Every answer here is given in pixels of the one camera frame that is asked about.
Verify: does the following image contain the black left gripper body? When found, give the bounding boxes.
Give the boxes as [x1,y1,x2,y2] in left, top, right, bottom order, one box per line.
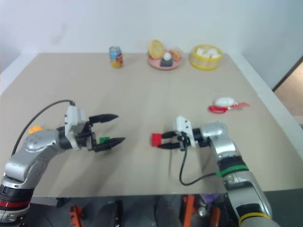
[74,117,98,152]

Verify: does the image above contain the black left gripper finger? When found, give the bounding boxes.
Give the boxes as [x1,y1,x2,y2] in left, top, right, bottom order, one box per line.
[89,113,119,124]
[95,137,126,153]

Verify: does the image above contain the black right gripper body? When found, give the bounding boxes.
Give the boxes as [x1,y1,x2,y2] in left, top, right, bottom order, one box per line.
[175,131,190,152]

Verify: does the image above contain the red cube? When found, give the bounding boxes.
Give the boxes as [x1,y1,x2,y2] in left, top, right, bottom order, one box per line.
[151,133,163,148]

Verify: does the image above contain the green cube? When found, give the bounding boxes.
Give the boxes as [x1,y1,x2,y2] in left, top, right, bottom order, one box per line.
[99,137,112,151]

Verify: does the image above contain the orange cube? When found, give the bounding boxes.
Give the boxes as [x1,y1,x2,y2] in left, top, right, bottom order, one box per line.
[28,125,44,135]

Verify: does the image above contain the white oval pendant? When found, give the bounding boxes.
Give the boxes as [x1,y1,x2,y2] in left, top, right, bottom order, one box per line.
[214,96,235,107]

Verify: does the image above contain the colourful drink can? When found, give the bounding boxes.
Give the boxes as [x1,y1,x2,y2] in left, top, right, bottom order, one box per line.
[108,45,125,70]

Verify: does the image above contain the purple object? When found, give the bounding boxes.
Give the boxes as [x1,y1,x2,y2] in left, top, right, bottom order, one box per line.
[203,193,218,204]

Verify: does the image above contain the red tag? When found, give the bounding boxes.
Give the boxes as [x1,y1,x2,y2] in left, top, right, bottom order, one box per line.
[230,102,250,111]

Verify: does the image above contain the black upright bar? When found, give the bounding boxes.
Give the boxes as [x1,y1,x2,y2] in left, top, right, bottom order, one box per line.
[113,199,124,227]

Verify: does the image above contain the pink plate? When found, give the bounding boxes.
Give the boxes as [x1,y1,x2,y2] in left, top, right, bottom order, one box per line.
[147,52,186,71]

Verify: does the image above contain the orange clamp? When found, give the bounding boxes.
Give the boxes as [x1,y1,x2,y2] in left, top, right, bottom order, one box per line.
[68,204,84,226]

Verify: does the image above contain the orange pastry in clear wrap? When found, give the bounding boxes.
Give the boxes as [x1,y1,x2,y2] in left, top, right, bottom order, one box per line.
[168,48,183,63]

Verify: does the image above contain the yellow round steamer basket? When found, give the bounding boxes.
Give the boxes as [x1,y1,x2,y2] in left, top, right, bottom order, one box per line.
[189,44,224,71]

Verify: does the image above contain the round tan flatbread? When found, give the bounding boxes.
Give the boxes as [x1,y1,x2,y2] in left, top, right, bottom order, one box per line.
[148,39,165,60]

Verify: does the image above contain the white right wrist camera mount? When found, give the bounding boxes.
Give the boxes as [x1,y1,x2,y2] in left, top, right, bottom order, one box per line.
[174,115,197,148]

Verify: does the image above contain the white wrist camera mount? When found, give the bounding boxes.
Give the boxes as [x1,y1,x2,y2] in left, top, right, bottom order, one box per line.
[63,105,87,152]
[174,115,197,148]

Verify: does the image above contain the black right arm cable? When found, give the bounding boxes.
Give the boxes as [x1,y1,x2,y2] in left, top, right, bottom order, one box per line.
[178,147,220,186]

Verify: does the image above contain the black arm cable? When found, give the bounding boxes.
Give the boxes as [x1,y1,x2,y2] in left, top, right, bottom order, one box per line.
[11,99,76,157]
[178,147,220,186]

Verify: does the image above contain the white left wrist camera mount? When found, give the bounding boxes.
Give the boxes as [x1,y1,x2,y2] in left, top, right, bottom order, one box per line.
[63,105,87,152]

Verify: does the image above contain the red cord loop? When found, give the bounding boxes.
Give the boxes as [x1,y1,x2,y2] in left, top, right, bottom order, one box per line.
[208,103,230,115]

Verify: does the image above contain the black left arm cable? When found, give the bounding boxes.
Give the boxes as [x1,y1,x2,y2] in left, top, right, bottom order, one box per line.
[11,99,76,157]

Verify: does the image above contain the orange upright bracket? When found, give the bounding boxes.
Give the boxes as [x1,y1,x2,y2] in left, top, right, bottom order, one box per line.
[181,194,197,223]

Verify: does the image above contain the orange and black bracket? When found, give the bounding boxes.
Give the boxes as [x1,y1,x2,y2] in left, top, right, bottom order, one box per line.
[210,205,223,227]

